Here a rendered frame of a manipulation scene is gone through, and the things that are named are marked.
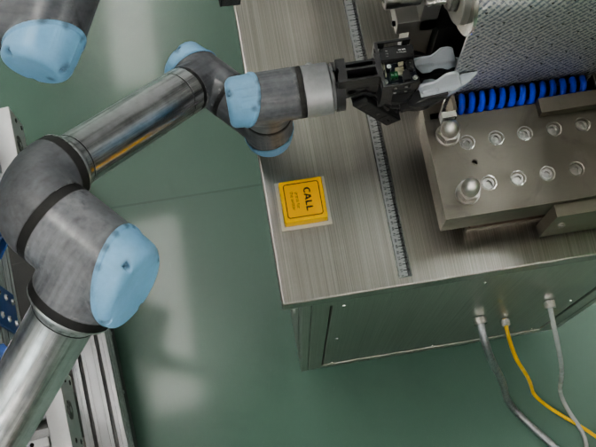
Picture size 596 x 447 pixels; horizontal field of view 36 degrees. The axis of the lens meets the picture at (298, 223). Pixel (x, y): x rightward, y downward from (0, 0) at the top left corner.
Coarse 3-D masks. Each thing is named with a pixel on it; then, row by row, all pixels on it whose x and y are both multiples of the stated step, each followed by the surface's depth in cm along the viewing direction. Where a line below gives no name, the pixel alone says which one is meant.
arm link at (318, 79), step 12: (312, 72) 129; (324, 72) 129; (312, 84) 129; (324, 84) 129; (312, 96) 129; (324, 96) 129; (336, 96) 130; (312, 108) 130; (324, 108) 130; (336, 108) 132
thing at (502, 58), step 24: (576, 24) 126; (480, 48) 128; (504, 48) 129; (528, 48) 130; (552, 48) 132; (576, 48) 133; (480, 72) 136; (504, 72) 137; (528, 72) 138; (552, 72) 140; (576, 72) 141
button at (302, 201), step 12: (300, 180) 148; (312, 180) 148; (288, 192) 148; (300, 192) 148; (312, 192) 148; (288, 204) 147; (300, 204) 147; (312, 204) 147; (324, 204) 147; (288, 216) 147; (300, 216) 147; (312, 216) 147; (324, 216) 147
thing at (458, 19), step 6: (462, 0) 118; (468, 0) 117; (462, 6) 119; (468, 6) 118; (450, 12) 126; (456, 12) 122; (462, 12) 119; (468, 12) 119; (456, 18) 123; (462, 18) 120; (468, 18) 120; (456, 24) 123; (462, 24) 122
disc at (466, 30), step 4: (472, 0) 117; (476, 0) 116; (472, 4) 118; (476, 4) 116; (472, 8) 118; (476, 8) 116; (472, 12) 118; (476, 12) 117; (472, 16) 118; (476, 16) 117; (468, 20) 120; (472, 20) 119; (476, 20) 118; (468, 24) 121; (472, 24) 119; (460, 28) 125; (464, 28) 123; (468, 28) 121; (472, 28) 120; (460, 32) 126; (464, 32) 124; (468, 32) 121; (472, 32) 120
